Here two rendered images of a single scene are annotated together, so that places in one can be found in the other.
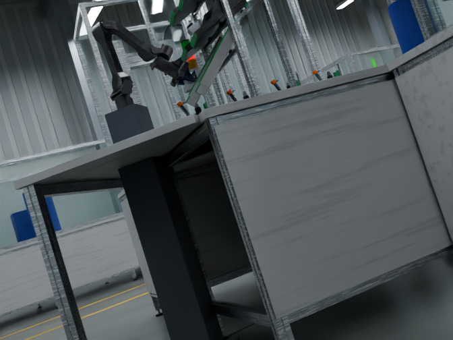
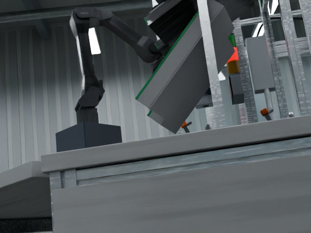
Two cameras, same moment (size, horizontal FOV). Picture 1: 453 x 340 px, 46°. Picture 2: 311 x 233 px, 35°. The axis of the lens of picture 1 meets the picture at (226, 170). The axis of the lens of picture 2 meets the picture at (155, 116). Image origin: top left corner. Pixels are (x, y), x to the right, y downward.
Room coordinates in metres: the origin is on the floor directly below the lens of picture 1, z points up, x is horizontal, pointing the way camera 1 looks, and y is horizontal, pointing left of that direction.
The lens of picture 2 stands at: (1.07, -0.55, 0.68)
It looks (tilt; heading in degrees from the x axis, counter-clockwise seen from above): 15 degrees up; 29
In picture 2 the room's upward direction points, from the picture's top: 7 degrees counter-clockwise
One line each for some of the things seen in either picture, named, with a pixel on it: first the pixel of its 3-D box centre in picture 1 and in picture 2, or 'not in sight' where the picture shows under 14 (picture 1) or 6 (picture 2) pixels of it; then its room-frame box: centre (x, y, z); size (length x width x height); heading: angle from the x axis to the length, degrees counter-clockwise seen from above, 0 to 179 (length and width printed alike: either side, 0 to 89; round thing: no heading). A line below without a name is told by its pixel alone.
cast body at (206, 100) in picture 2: (191, 83); (207, 95); (2.47, 0.03, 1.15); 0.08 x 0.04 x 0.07; 113
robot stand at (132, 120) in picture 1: (133, 133); (90, 162); (2.22, 0.32, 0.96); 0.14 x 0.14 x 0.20; 76
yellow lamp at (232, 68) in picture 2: (192, 65); (234, 69); (2.69, 0.00, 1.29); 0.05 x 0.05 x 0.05
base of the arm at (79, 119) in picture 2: (125, 103); (87, 119); (2.22, 0.32, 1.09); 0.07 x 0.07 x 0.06; 76
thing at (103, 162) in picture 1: (152, 155); (104, 199); (2.21, 0.27, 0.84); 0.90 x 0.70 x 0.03; 166
